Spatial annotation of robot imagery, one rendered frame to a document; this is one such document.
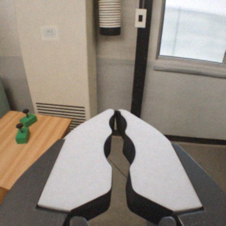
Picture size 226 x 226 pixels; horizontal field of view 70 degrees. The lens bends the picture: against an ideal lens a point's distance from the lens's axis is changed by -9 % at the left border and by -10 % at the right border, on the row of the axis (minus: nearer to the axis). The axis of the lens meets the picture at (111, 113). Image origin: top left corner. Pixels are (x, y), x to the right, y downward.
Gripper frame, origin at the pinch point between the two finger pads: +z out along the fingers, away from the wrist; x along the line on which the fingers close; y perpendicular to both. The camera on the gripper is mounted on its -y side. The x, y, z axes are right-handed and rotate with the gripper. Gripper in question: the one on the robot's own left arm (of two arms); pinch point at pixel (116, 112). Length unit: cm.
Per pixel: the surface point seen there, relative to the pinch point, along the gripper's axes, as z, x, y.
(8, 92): 157, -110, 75
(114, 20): 120, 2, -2
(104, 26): 120, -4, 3
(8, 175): 46, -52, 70
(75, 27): 111, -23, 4
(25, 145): 69, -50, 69
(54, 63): 114, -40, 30
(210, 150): 119, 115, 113
